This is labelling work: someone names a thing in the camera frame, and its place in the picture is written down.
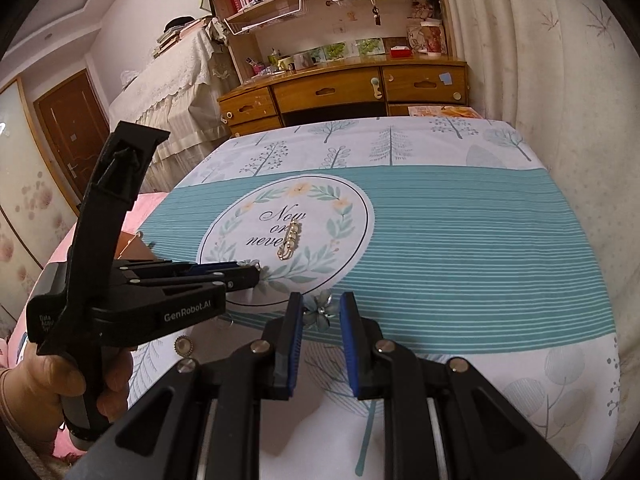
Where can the green picture card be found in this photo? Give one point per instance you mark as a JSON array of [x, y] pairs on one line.
[[370, 47], [335, 51]]

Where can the grey flower hair clip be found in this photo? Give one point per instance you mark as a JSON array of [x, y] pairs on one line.
[[320, 312]]

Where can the brown wooden door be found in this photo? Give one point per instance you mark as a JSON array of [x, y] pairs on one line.
[[70, 130]]

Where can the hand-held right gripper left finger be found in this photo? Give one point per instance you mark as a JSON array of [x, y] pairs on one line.
[[295, 350]]

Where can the lace-covered piano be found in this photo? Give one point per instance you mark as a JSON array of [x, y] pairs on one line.
[[175, 85]]

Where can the hanging keys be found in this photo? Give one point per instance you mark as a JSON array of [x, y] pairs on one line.
[[376, 15]]

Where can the white drawer lock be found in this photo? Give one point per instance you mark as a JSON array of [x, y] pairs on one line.
[[377, 87]]

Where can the pink fluffy blanket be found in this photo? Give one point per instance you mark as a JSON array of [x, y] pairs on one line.
[[150, 205]]

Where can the tall printed cup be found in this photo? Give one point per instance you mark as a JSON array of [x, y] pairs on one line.
[[431, 37]]

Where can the orange printed box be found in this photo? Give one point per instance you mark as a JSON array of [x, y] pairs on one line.
[[440, 111]]

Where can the pearl pin brooch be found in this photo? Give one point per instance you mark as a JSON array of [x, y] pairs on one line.
[[290, 241]]

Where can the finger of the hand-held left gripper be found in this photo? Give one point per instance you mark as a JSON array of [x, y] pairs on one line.
[[235, 280], [210, 267]]

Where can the floral wardrobe door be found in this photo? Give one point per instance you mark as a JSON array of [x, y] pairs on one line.
[[25, 210]]

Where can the person's left hand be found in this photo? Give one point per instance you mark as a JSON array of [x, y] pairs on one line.
[[45, 385]]

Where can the wooden bookshelf hutch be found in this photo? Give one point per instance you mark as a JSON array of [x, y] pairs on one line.
[[300, 30]]

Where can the black hat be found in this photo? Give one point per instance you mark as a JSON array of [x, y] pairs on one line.
[[178, 23]]

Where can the round white brooch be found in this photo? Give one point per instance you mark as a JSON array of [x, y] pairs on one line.
[[183, 346]]

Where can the wooden desk with drawers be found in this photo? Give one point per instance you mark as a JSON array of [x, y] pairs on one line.
[[325, 92]]

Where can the stack of books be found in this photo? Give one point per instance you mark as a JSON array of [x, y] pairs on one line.
[[175, 40]]

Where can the pink cardboard box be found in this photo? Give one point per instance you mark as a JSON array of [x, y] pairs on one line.
[[131, 246]]

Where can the white and yellow mug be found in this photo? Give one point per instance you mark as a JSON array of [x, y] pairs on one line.
[[285, 63]]

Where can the red tissue box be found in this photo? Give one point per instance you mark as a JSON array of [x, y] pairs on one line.
[[400, 52]]

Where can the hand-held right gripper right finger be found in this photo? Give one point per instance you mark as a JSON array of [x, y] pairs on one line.
[[352, 350]]

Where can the pen holder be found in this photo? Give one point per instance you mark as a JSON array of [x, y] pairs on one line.
[[256, 68]]

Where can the white leaf print curtain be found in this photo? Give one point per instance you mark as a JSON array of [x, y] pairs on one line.
[[550, 85]]

